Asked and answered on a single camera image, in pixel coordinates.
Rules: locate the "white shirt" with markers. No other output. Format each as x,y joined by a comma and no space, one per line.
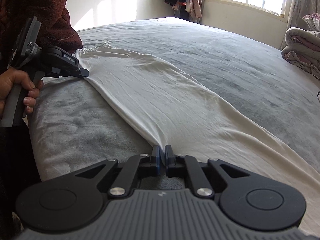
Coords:
162,100

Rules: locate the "person's left hand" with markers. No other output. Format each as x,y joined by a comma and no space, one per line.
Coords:
10,85

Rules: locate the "hanging pink garment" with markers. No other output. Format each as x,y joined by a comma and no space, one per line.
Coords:
195,7

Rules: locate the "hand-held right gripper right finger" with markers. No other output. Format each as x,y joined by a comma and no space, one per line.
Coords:
167,161

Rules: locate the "lace curtain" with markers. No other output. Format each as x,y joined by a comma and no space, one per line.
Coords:
302,2

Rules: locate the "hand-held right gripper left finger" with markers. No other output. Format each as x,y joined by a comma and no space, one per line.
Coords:
157,161

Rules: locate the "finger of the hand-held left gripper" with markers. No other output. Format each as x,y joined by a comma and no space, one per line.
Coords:
83,73

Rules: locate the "folded grey pink quilt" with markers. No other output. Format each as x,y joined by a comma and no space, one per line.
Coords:
302,52

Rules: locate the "maroon fleece sleeve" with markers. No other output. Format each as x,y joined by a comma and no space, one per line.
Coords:
37,5

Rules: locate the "maroon and grey pillow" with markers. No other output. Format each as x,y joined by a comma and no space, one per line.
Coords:
312,21

